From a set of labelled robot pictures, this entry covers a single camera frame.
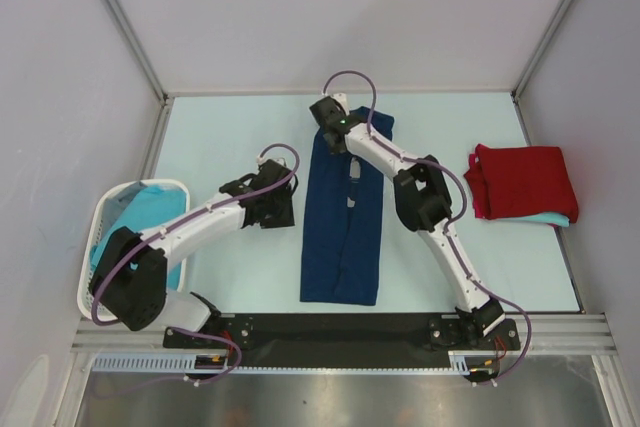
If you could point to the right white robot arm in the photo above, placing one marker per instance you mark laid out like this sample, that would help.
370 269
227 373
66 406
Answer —
422 203

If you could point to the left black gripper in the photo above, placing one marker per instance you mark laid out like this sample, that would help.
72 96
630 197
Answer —
286 217

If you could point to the aluminium frame rail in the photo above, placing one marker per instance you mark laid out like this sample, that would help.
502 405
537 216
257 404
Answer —
552 334

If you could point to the folded light blue t shirt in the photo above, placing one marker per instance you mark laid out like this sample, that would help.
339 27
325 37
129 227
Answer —
549 218

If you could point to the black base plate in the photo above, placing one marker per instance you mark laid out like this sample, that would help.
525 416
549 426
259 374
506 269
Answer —
358 341

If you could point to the folded red t shirt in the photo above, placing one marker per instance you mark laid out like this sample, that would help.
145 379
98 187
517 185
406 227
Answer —
521 182

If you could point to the grey shirt in basket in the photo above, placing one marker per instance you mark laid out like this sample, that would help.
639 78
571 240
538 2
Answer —
115 205

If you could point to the light blue cable duct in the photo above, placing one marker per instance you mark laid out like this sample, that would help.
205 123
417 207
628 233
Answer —
160 363

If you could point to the white laundry basket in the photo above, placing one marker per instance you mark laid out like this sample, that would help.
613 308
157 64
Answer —
84 296

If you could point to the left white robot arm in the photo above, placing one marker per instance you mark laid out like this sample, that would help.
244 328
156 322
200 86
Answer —
129 284

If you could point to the navy blue t shirt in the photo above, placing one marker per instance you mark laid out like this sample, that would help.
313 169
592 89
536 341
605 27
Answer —
342 228

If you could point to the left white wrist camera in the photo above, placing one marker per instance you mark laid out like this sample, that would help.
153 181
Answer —
261 160

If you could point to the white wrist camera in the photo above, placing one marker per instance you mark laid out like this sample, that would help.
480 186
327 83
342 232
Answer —
341 99
261 160

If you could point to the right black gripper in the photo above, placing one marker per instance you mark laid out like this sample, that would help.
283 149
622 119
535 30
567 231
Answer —
335 150

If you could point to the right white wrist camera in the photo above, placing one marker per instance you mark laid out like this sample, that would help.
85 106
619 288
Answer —
341 99

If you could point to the turquoise t shirt in basket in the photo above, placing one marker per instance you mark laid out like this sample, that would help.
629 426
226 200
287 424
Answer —
156 204

